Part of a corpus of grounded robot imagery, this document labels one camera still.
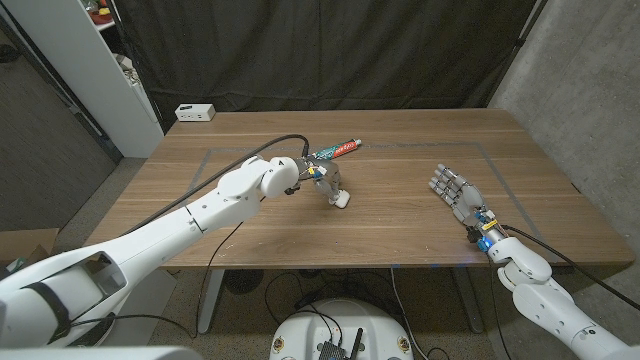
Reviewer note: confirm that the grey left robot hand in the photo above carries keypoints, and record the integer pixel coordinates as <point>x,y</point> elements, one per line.
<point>327,172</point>

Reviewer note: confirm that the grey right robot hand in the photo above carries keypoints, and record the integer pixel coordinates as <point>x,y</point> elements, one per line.
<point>465,200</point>

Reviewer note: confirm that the white AirPods case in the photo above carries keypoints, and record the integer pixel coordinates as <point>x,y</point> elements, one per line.
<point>343,199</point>

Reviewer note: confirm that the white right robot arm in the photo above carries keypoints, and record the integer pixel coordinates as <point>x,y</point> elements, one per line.
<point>550,305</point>

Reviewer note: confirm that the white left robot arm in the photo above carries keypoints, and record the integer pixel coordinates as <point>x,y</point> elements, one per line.
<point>200,215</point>

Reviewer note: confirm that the teal red toothpaste tube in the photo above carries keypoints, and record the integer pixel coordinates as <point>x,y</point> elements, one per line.
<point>342,148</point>

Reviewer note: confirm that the grey table leg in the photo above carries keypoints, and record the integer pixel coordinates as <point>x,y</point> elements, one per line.
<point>467,300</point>

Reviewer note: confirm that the black curtain backdrop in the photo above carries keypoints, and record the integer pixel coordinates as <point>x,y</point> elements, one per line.
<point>325,50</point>

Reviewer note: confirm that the round black floor fan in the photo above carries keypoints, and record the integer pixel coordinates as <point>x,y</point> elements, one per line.
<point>243,280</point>

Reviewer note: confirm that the white box on floor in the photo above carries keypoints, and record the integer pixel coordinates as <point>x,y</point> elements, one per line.
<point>195,112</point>

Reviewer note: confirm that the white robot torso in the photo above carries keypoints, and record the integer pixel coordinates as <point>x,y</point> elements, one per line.
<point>340,325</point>

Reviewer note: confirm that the white table leg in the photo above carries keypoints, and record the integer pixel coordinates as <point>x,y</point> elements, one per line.
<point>214,300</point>

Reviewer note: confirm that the black device with antenna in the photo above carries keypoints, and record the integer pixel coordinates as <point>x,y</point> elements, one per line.
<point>332,351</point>

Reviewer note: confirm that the white shelf cabinet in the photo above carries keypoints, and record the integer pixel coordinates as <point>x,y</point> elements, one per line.
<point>85,65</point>

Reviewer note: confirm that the red bowl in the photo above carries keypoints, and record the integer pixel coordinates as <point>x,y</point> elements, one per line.
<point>101,17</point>

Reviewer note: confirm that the white robot chest cover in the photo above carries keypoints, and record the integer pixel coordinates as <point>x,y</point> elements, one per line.
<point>100,354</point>

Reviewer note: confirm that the brown cardboard box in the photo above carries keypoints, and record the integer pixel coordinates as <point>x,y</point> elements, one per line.
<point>25,242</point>

